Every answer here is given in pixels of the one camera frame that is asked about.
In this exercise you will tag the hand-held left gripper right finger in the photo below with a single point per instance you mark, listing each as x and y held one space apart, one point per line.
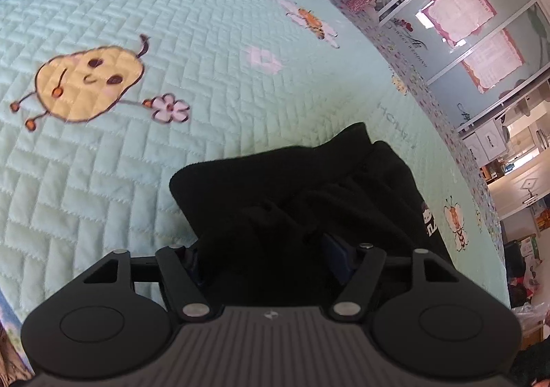
339 258

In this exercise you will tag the wooden chair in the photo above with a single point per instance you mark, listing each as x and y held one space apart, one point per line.
492 172

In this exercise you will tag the pink poster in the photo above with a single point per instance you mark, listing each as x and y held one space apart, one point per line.
494 62
459 8

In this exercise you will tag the white shelf unit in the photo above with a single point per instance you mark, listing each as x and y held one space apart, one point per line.
528 112

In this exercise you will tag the white door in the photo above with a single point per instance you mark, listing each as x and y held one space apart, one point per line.
524 189

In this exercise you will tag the green-white cardboard box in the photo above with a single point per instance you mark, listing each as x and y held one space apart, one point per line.
530 247

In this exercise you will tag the heart-print bed sheet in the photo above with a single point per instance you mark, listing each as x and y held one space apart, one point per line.
429 103

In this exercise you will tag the white drawer cabinet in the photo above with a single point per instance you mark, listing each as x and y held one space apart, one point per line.
485 142

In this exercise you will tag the sliding-door wardrobe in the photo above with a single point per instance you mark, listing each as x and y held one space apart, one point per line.
507 0

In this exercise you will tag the white plastic bag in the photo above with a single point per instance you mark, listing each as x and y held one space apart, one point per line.
533 309

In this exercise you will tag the person's black clothing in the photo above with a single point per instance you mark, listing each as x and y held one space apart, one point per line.
533 363

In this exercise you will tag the black fleece pants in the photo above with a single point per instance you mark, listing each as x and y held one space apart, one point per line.
300 206

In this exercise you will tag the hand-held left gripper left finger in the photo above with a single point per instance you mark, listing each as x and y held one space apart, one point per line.
191 266

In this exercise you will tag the bee-print quilted bed cover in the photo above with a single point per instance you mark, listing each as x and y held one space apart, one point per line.
172 47

